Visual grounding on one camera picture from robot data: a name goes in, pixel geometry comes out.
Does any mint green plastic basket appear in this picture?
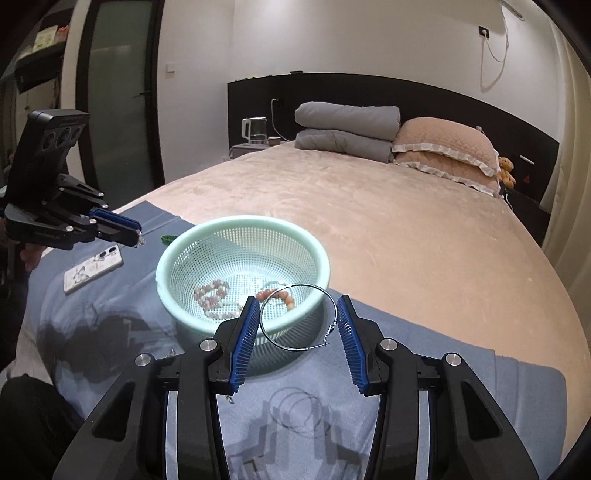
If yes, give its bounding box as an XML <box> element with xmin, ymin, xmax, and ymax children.
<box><xmin>155</xmin><ymin>215</ymin><xmax>332</xmax><ymax>376</ymax></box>

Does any pink ruffled pillow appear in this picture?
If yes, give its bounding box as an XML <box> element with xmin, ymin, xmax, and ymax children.
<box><xmin>392</xmin><ymin>117</ymin><xmax>500</xmax><ymax>197</ymax></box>

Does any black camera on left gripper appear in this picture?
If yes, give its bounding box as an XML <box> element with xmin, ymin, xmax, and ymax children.
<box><xmin>5</xmin><ymin>109</ymin><xmax>90</xmax><ymax>208</ymax></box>

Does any grey folded quilt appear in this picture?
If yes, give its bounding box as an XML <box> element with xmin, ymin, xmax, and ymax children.
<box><xmin>294</xmin><ymin>101</ymin><xmax>401</xmax><ymax>141</ymax></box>
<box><xmin>294</xmin><ymin>129</ymin><xmax>394</xmax><ymax>163</ymax></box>

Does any grey nightstand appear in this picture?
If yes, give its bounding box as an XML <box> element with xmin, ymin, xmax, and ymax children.
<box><xmin>228</xmin><ymin>142</ymin><xmax>270</xmax><ymax>159</ymax></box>

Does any white electric kettle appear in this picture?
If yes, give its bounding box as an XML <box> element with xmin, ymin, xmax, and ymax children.
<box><xmin>242</xmin><ymin>116</ymin><xmax>267</xmax><ymax>144</ymax></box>

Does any pink bead bracelet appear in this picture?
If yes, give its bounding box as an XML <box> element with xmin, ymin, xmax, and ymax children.
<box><xmin>192</xmin><ymin>278</ymin><xmax>243</xmax><ymax>320</ymax></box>

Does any white wall cable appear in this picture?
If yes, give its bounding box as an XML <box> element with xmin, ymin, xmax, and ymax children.
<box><xmin>479</xmin><ymin>4</ymin><xmax>512</xmax><ymax>91</ymax></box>

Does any orange bead bracelet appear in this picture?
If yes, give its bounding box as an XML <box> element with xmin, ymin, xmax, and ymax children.
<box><xmin>255</xmin><ymin>286</ymin><xmax>297</xmax><ymax>311</ymax></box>

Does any black headboard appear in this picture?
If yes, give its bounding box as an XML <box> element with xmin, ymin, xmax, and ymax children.
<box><xmin>228</xmin><ymin>73</ymin><xmax>559</xmax><ymax>202</ymax></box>

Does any upper grey folded quilt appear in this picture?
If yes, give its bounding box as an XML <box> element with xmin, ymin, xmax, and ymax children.
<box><xmin>294</xmin><ymin>101</ymin><xmax>401</xmax><ymax>141</ymax></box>

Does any brown teddy bear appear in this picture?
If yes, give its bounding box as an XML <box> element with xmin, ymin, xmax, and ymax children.
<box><xmin>498</xmin><ymin>157</ymin><xmax>516</xmax><ymax>190</ymax></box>

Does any silver thin hoop bangle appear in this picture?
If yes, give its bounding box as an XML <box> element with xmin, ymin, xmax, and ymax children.
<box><xmin>259</xmin><ymin>282</ymin><xmax>338</xmax><ymax>352</ymax></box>

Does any cream curtain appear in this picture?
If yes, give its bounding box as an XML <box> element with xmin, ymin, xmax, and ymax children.
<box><xmin>540</xmin><ymin>27</ymin><xmax>591</xmax><ymax>296</ymax></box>

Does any dark glass door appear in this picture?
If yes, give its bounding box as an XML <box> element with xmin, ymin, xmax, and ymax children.
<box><xmin>75</xmin><ymin>1</ymin><xmax>164</xmax><ymax>209</ymax></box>

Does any lower grey folded quilt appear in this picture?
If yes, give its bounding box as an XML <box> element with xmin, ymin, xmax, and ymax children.
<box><xmin>294</xmin><ymin>129</ymin><xmax>394</xmax><ymax>163</ymax></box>

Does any beige bed blanket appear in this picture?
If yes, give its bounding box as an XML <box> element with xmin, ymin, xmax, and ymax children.
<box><xmin>145</xmin><ymin>143</ymin><xmax>590</xmax><ymax>449</ymax></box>

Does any white phone with case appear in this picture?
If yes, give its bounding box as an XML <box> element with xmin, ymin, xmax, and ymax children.
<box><xmin>63</xmin><ymin>245</ymin><xmax>124</xmax><ymax>295</ymax></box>

